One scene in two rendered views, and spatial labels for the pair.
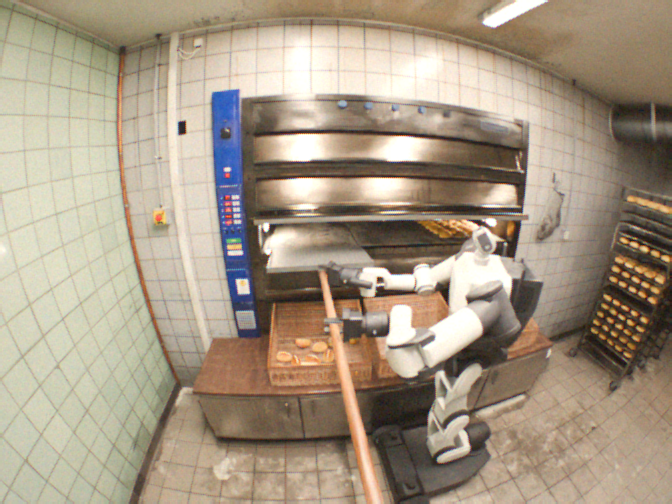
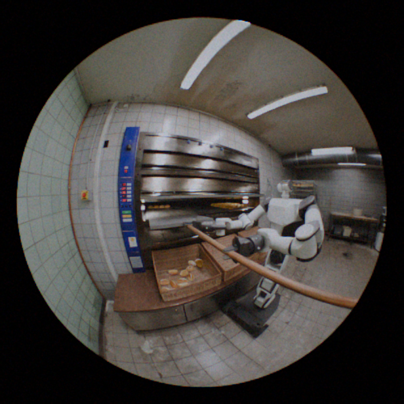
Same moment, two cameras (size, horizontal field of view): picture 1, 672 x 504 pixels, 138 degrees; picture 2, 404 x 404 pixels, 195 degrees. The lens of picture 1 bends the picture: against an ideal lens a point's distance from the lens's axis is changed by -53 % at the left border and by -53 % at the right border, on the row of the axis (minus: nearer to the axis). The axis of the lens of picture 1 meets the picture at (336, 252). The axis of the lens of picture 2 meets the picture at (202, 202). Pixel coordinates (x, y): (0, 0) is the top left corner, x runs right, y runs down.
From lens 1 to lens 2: 0.60 m
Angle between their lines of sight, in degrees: 26
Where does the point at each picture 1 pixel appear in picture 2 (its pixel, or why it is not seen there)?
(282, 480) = (185, 345)
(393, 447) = (238, 311)
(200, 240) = (106, 212)
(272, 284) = (150, 239)
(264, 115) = (150, 141)
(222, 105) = (130, 133)
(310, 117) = (173, 145)
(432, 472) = (262, 313)
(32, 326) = not seen: outside the picture
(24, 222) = not seen: outside the picture
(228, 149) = (128, 156)
